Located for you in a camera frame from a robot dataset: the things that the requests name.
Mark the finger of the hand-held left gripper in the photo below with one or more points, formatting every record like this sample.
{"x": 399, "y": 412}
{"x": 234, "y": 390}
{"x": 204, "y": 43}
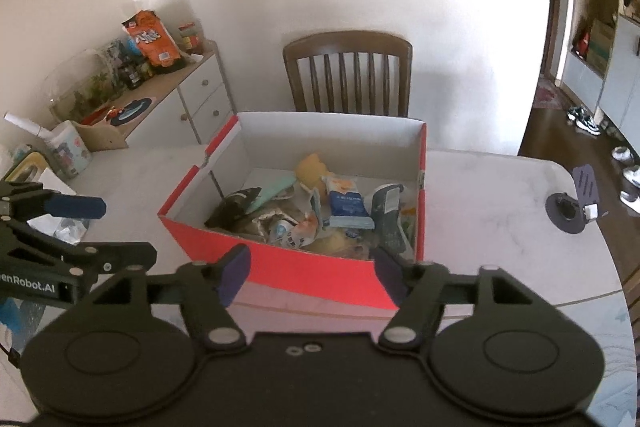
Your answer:
{"x": 125, "y": 254}
{"x": 75, "y": 207}

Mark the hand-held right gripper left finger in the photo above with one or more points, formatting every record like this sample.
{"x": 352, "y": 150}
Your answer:
{"x": 235, "y": 272}

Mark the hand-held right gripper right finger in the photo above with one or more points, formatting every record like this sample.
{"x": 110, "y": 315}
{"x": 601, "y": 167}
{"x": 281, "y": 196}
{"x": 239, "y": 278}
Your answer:
{"x": 390, "y": 277}

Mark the green white grey snack pouch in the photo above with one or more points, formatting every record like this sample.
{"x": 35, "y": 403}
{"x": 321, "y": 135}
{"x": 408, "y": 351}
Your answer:
{"x": 387, "y": 217}

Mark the black packet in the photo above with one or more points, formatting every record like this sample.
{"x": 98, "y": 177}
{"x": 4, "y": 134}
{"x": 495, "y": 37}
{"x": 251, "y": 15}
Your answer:
{"x": 232, "y": 207}

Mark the red and white cardboard box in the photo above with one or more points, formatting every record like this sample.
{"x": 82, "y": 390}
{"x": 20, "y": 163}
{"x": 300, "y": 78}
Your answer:
{"x": 310, "y": 272}

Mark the blue white packet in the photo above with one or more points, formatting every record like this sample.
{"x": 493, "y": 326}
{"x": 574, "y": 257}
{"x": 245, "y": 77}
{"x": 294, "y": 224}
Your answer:
{"x": 350, "y": 207}

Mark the mint green packet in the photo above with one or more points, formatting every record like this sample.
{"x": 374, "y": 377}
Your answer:
{"x": 272, "y": 192}

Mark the yellow duck toy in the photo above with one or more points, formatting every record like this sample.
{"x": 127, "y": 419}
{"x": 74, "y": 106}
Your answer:
{"x": 311, "y": 169}

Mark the person's left hand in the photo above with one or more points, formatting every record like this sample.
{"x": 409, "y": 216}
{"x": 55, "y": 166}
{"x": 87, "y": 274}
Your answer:
{"x": 10, "y": 314}

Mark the white tissue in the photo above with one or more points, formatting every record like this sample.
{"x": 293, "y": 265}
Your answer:
{"x": 52, "y": 182}

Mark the printed tissue canister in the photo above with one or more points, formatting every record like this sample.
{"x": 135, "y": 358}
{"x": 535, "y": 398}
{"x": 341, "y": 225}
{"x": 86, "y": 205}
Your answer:
{"x": 67, "y": 152}

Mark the red packet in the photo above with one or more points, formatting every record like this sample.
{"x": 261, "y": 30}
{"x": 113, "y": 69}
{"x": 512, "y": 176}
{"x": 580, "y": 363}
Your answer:
{"x": 100, "y": 116}

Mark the white paper roll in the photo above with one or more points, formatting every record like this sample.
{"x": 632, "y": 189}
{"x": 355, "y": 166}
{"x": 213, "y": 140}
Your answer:
{"x": 22, "y": 124}

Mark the black and blue round mat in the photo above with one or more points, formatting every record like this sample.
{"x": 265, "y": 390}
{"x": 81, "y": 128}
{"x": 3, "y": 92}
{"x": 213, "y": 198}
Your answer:
{"x": 131, "y": 111}

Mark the glass fish tank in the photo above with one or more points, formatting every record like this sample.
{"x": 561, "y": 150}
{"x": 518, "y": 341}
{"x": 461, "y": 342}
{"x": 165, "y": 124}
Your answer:
{"x": 80, "y": 82}

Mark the dark glass bottle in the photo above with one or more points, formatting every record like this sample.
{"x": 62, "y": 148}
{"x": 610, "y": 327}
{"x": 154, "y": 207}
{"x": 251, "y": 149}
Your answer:
{"x": 131, "y": 77}

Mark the white sideboard cabinet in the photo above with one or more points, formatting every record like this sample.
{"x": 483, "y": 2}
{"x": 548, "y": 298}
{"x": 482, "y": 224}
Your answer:
{"x": 205, "y": 82}

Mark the orange snack bag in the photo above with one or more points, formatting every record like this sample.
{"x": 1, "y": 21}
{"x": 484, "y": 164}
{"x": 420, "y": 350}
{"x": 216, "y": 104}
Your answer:
{"x": 152, "y": 42}

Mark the red lidded jar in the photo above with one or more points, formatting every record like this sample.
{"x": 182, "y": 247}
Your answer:
{"x": 190, "y": 39}

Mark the purple ribbed plastic piece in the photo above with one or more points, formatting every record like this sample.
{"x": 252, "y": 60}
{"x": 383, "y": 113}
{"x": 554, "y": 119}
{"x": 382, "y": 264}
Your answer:
{"x": 585, "y": 182}

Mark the brown wooden chair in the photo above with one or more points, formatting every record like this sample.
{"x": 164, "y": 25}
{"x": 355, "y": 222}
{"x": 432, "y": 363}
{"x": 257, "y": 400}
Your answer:
{"x": 345, "y": 42}

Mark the black white sneaker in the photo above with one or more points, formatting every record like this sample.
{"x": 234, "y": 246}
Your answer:
{"x": 584, "y": 121}

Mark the white shoe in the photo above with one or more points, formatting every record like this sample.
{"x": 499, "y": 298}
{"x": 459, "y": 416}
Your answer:
{"x": 632, "y": 174}
{"x": 622, "y": 153}

